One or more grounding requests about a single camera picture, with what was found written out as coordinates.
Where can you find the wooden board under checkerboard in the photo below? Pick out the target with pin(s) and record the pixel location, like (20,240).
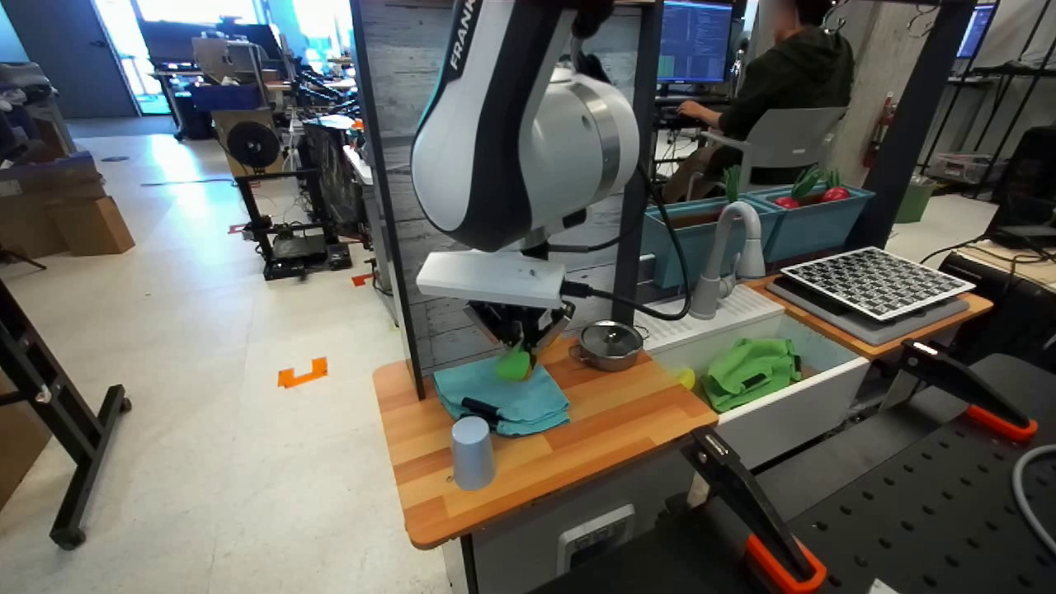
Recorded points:
(877,332)

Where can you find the black stand legs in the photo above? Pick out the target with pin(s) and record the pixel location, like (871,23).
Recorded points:
(59,416)

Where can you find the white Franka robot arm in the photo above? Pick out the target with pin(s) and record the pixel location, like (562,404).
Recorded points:
(517,119)

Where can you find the wooden tray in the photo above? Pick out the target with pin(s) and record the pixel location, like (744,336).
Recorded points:
(594,440)

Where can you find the black table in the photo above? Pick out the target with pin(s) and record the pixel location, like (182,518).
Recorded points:
(661,561)

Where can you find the red radish plush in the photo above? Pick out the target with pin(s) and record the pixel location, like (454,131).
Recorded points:
(817,187)

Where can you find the teal planter bin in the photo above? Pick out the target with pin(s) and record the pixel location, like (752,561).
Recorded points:
(792,237)

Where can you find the green cloth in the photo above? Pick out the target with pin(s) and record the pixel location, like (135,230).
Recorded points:
(752,370)

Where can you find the black perforated breadboard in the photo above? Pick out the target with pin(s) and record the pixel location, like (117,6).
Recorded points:
(943,515)

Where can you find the grey wood backsplash panel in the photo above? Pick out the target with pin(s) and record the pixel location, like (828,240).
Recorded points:
(400,66)

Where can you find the black office chair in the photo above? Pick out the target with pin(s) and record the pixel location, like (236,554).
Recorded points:
(1027,187)

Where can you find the white toy sink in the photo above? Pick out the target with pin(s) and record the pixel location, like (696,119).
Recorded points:
(792,406)

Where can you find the grey office chair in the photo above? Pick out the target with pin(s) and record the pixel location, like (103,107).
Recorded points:
(778,144)

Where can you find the grey-blue plastic cup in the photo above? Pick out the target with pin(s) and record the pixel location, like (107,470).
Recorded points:
(474,452)

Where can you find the grey toy faucet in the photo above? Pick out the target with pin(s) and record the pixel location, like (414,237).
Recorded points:
(731,250)

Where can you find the black white calibration board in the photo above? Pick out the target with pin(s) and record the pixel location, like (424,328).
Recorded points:
(877,282)

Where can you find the black slanted frame post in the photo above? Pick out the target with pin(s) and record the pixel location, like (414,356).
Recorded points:
(908,119)

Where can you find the person in black hoodie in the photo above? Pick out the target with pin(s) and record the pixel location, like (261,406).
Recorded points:
(786,66)

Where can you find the black equipment cart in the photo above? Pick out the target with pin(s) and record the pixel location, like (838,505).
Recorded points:
(280,187)

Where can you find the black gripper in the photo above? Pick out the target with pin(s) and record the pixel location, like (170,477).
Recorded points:
(521,316)

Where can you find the blue cloth mat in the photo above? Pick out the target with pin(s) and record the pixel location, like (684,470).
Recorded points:
(517,400)

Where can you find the small black clip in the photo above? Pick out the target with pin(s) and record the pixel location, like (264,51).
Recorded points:
(478,415)

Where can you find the stacked cardboard boxes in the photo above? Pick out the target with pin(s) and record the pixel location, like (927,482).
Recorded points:
(59,216)

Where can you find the orange black clamp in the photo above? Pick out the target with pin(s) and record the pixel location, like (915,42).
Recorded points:
(975,396)
(760,515)

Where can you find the computer monitor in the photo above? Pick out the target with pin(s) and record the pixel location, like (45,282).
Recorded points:
(695,37)

